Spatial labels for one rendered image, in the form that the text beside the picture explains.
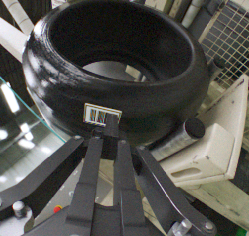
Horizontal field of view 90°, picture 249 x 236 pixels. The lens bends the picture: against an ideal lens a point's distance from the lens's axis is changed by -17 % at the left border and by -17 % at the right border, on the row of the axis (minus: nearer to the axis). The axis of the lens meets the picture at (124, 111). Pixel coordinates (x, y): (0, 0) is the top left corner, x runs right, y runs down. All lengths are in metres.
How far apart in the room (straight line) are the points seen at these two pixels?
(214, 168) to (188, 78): 0.19
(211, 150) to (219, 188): 0.52
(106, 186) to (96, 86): 0.78
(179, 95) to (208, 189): 0.54
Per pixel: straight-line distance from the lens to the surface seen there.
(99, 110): 0.24
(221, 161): 0.31
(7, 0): 1.79
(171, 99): 0.29
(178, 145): 0.33
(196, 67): 0.40
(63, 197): 0.99
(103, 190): 0.97
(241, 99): 0.47
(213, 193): 0.78
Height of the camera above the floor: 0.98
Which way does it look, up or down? 9 degrees up
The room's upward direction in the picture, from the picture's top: 54 degrees counter-clockwise
